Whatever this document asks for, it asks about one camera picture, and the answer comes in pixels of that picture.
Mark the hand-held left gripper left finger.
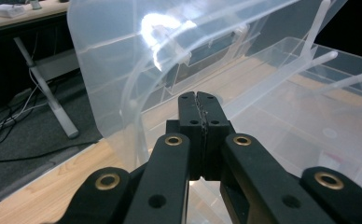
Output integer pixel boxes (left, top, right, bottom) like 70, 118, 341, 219
165, 91, 206, 181

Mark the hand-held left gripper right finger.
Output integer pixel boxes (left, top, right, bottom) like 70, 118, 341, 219
197, 91, 237, 181

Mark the clear plastic storage box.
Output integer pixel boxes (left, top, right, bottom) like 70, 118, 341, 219
66, 0, 362, 224

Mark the desk with grey metal legs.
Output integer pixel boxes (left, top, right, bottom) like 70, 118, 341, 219
0, 0, 80, 140

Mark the white box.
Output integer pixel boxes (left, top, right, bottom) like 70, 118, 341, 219
0, 3, 26, 19

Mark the thin black floor cable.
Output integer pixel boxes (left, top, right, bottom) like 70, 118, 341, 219
0, 140, 100, 165

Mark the bundle of floor cables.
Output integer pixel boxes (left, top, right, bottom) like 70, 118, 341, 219
0, 68, 59, 150

